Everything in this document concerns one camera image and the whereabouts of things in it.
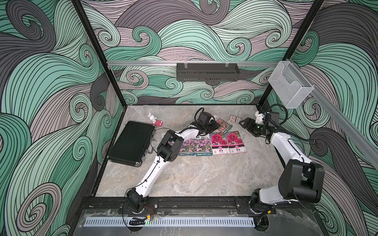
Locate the purple flower seed packet back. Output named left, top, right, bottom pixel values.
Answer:
left=194, top=134, right=213, bottom=156

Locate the purple flower seed packet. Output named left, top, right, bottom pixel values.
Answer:
left=179, top=139, right=196, bottom=156
left=194, top=134, right=213, bottom=156

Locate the pink carnation seed packet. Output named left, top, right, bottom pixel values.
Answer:
left=210, top=133, right=230, bottom=155

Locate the pink flower packet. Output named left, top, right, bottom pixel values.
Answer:
left=226, top=131, right=247, bottom=154

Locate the red flower green seed packet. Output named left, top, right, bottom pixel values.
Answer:
left=214, top=116, right=232, bottom=134

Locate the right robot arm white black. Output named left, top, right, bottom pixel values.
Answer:
left=239, top=118, right=325, bottom=214

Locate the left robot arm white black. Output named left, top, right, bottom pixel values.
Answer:
left=126, top=120, right=220, bottom=212

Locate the small red white card box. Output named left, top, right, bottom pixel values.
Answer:
left=229, top=116, right=241, bottom=124

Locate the pink small case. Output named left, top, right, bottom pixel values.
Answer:
left=153, top=120, right=163, bottom=127

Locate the white rabbit figurine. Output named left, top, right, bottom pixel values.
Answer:
left=148, top=113, right=157, bottom=124

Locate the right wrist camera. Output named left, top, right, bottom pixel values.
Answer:
left=255, top=111, right=265, bottom=125

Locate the clear plastic wall holder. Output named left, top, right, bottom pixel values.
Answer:
left=268, top=61, right=314, bottom=109

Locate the black wall tray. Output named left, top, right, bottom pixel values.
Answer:
left=176, top=64, right=240, bottom=83

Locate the aluminium rail right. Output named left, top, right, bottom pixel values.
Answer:
left=294, top=63, right=378, bottom=169

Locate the aluminium rail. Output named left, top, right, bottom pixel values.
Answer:
left=107, top=60, right=279, bottom=67
left=294, top=63, right=378, bottom=169

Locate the white slotted cable duct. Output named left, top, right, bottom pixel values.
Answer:
left=83, top=216, right=255, bottom=228

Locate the aluminium rail back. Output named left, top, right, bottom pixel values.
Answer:
left=107, top=60, right=279, bottom=67

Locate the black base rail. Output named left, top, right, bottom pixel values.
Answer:
left=77, top=196, right=314, bottom=215

